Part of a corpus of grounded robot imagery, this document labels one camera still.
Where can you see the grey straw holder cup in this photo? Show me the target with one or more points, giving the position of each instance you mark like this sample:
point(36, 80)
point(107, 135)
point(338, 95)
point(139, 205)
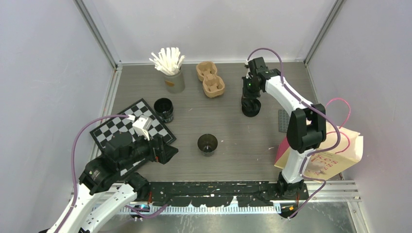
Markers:
point(175, 83)

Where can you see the brown cardboard cup carrier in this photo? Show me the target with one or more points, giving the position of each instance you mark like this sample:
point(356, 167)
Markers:
point(212, 84)

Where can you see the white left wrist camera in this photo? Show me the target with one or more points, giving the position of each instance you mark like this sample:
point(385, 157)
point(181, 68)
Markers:
point(141, 125)

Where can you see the paper bag with pink handles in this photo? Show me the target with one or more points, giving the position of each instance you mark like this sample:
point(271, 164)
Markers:
point(327, 164)

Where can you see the black white chessboard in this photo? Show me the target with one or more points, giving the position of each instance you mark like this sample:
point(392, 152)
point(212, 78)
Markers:
point(128, 127)

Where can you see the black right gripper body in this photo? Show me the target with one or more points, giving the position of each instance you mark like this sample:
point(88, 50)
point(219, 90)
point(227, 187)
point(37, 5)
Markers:
point(249, 90)

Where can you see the grey lego baseplate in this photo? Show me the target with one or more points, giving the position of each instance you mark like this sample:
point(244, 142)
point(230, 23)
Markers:
point(283, 120)

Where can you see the single black coffee cup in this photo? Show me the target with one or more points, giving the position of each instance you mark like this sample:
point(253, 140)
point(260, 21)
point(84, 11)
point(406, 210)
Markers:
point(207, 144)

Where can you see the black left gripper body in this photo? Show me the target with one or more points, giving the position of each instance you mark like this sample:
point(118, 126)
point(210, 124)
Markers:
point(142, 148)

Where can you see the white paper straws bundle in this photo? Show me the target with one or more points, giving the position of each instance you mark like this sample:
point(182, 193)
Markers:
point(168, 61)

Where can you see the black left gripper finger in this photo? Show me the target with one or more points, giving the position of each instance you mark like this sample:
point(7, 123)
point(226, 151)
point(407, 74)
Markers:
point(166, 153)
point(165, 141)

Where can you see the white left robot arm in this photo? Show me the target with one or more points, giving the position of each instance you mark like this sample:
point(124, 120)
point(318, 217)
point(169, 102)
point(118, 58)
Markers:
point(110, 182)

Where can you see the stack of black cups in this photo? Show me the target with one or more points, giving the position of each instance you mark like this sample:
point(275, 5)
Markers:
point(164, 109)

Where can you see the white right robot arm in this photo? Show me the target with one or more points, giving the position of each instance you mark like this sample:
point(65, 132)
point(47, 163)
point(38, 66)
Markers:
point(307, 123)

